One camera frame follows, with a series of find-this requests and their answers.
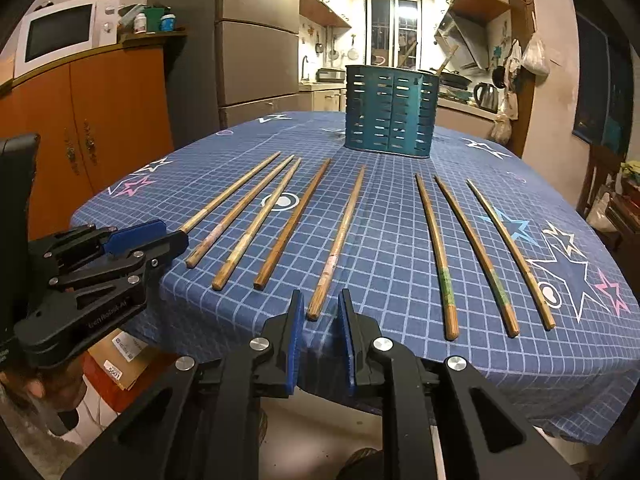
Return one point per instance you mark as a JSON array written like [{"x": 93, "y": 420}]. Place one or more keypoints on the white plastic bag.
[{"x": 535, "y": 57}]

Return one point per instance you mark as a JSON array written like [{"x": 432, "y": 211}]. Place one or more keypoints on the teal perforated utensil holder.
[{"x": 390, "y": 110}]

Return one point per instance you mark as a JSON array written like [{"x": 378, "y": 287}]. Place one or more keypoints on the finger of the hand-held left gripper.
[
  {"x": 135, "y": 237},
  {"x": 165, "y": 252}
]

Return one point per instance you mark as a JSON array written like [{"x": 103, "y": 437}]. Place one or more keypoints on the countertop toaster oven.
[{"x": 331, "y": 75}]

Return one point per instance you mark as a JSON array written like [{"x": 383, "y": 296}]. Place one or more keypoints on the steel range hood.
[{"x": 462, "y": 40}]

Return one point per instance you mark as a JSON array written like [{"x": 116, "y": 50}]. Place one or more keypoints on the black wok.
[{"x": 455, "y": 80}]

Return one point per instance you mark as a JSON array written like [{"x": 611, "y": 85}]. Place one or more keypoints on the wooden door frame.
[{"x": 522, "y": 10}]

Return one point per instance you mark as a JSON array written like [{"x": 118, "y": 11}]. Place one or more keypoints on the wooden chair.
[{"x": 597, "y": 170}]

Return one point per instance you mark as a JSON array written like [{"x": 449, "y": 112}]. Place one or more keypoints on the kitchen window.
[{"x": 407, "y": 25}]

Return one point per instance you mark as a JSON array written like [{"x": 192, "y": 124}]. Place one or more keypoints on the hanging kitchen ladle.
[{"x": 353, "y": 51}]

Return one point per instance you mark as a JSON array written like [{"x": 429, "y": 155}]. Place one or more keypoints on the steel electric kettle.
[{"x": 486, "y": 97}]

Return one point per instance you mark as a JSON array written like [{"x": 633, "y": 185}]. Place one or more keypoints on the cardboard box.
[{"x": 125, "y": 355}]

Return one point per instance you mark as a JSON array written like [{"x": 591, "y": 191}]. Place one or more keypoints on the green container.
[{"x": 154, "y": 12}]

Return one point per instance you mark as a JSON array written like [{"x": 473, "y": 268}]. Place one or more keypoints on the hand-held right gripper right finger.
[{"x": 348, "y": 347}]

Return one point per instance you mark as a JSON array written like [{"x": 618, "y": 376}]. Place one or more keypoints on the beige hanging bag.
[{"x": 502, "y": 127}]

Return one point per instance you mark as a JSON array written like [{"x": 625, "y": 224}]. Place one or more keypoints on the grey refrigerator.
[{"x": 250, "y": 60}]

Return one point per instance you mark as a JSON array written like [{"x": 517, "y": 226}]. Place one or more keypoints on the pale teal box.
[{"x": 127, "y": 12}]

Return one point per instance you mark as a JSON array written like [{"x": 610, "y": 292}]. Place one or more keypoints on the person's left hand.
[{"x": 42, "y": 390}]

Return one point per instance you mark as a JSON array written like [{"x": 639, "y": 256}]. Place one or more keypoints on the white medicine bottle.
[{"x": 141, "y": 23}]

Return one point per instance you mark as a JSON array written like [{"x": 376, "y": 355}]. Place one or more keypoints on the blue grid star tablecloth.
[{"x": 390, "y": 240}]

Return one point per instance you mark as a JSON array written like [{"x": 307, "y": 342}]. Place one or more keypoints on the plain wooden chopstick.
[
  {"x": 293, "y": 223},
  {"x": 257, "y": 224},
  {"x": 240, "y": 210},
  {"x": 337, "y": 242},
  {"x": 230, "y": 192}
]

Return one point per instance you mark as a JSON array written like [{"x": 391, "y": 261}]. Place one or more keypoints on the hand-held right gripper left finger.
[{"x": 296, "y": 345}]

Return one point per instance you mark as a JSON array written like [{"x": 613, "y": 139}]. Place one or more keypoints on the green-banded wooden chopstick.
[
  {"x": 475, "y": 255},
  {"x": 546, "y": 317},
  {"x": 434, "y": 255}
]

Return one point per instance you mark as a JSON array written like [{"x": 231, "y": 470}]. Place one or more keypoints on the white microwave oven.
[{"x": 60, "y": 30}]

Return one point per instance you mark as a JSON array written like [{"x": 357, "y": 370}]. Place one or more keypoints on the orange wooden cabinet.
[{"x": 115, "y": 110}]

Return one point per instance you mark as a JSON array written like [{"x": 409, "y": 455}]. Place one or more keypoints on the blue plastic jar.
[{"x": 167, "y": 23}]

